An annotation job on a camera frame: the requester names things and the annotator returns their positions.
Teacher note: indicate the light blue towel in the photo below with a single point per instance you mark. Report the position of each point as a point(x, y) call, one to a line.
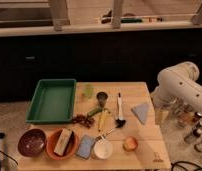
point(141, 112)

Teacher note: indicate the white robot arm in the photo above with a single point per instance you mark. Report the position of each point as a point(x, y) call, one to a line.
point(178, 81)

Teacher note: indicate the metal measuring cup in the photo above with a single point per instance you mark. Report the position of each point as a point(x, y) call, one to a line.
point(102, 98)

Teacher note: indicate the green translucent cup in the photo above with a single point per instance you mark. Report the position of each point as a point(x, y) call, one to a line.
point(88, 90)

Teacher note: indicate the green vegetable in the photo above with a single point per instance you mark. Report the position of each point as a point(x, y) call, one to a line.
point(94, 111)

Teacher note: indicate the yellow banana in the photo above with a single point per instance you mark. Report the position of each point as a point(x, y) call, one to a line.
point(102, 119)

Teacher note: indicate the red grape bunch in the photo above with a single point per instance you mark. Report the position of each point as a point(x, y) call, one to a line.
point(83, 120)

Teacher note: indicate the black metal ladle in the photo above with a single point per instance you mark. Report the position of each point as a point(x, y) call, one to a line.
point(119, 124)

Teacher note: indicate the green plastic tray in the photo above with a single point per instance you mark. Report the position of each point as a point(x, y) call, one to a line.
point(52, 102)

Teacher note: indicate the white cup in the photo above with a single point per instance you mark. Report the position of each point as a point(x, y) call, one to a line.
point(102, 149)

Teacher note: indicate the orange bowl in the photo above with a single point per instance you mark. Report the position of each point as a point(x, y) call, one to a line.
point(52, 141)

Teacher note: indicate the blue sponge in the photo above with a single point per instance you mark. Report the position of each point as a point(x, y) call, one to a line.
point(85, 146)

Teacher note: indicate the wooden block in bowl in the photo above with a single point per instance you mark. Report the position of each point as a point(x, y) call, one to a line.
point(62, 141)

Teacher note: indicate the dark purple bowl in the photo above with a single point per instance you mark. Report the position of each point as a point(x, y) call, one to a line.
point(32, 143)

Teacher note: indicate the spice bottle with dark cap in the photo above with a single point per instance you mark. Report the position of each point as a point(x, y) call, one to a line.
point(193, 136)

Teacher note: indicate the white handled spatula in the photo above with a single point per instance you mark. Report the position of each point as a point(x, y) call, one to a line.
point(120, 112)

